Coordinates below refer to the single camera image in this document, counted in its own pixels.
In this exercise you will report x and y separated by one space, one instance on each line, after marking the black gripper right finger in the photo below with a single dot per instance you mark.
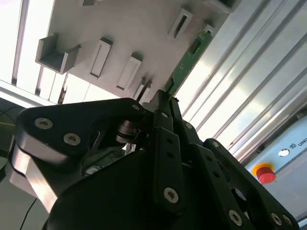
216 167

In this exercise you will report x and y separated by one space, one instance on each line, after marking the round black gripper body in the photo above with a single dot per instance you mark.
115 196

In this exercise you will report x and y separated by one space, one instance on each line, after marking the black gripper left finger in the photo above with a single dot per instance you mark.
76 117

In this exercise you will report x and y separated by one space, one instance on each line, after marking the green RAM stick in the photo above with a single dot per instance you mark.
189 60

